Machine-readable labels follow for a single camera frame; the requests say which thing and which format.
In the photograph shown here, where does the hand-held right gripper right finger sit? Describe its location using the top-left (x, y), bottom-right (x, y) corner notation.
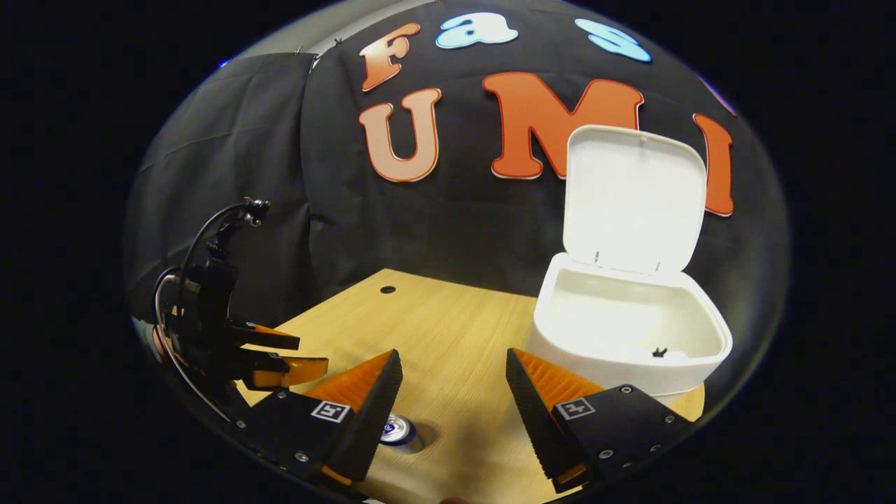
top-left (505, 347), bottom-right (694, 494)

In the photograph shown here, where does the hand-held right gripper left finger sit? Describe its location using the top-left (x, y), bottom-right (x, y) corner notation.
top-left (231, 349), bottom-right (405, 491)

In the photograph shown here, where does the blue pop can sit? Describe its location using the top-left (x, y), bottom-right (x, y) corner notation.
top-left (381, 413), bottom-right (421, 450)

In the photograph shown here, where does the white desktop garbage bin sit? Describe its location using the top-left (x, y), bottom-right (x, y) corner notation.
top-left (525, 125), bottom-right (734, 407)

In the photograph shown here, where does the wooden desktop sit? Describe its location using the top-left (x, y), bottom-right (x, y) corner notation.
top-left (234, 268), bottom-right (706, 504)

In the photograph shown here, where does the black backdrop cloth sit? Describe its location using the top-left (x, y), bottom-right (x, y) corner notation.
top-left (125, 0), bottom-right (792, 421)

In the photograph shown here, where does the black cable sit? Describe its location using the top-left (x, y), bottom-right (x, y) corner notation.
top-left (154, 202), bottom-right (253, 421)

